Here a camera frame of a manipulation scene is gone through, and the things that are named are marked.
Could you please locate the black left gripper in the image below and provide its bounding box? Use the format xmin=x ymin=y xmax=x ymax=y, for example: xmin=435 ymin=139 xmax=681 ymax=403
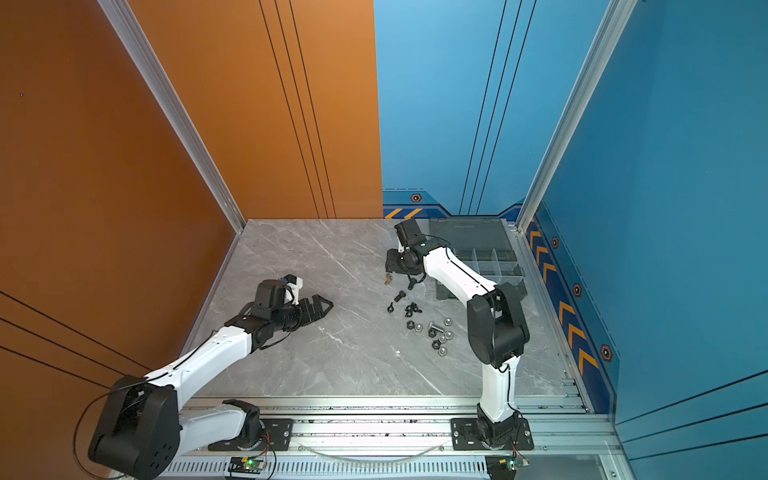
xmin=272 ymin=294 xmax=334 ymax=334

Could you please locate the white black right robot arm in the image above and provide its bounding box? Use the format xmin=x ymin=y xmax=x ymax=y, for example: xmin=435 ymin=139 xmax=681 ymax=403
xmin=385 ymin=241 xmax=534 ymax=451

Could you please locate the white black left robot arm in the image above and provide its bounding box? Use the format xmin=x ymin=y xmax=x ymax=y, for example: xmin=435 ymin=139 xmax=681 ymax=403
xmin=87 ymin=294 xmax=334 ymax=479

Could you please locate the grey plastic organizer box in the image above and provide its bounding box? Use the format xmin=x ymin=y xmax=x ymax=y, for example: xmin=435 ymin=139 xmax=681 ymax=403
xmin=429 ymin=217 xmax=528 ymax=299

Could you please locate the left green circuit board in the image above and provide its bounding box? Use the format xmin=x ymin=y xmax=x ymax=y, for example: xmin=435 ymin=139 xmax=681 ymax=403
xmin=227 ymin=456 xmax=268 ymax=478

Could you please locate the green circuit board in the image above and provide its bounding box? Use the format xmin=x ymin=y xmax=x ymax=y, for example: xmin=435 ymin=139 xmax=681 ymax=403
xmin=485 ymin=456 xmax=529 ymax=480
xmin=227 ymin=456 xmax=268 ymax=478

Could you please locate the right green circuit board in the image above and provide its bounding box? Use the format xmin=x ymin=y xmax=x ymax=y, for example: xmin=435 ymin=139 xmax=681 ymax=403
xmin=485 ymin=456 xmax=529 ymax=480

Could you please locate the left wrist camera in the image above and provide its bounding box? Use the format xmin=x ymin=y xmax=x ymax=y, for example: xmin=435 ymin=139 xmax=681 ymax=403
xmin=280 ymin=274 xmax=303 ymax=305

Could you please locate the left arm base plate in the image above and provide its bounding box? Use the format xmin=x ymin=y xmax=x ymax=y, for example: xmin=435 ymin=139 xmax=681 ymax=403
xmin=207 ymin=418 xmax=294 ymax=453

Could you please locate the aluminium front rail frame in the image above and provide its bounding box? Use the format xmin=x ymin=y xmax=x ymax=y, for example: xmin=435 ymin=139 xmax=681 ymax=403
xmin=113 ymin=392 xmax=637 ymax=480

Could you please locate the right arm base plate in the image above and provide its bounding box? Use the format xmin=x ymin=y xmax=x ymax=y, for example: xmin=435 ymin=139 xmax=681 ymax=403
xmin=450 ymin=414 xmax=535 ymax=451

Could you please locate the aluminium corner post right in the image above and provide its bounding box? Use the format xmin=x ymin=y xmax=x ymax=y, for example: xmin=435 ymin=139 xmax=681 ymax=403
xmin=516 ymin=0 xmax=637 ymax=234

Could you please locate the aluminium corner post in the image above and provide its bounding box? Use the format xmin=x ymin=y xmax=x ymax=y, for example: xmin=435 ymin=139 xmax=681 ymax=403
xmin=516 ymin=0 xmax=637 ymax=234
xmin=98 ymin=0 xmax=246 ymax=235

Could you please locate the aluminium corner post left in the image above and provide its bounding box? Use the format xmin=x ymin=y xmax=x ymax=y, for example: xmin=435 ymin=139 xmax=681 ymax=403
xmin=98 ymin=0 xmax=246 ymax=235

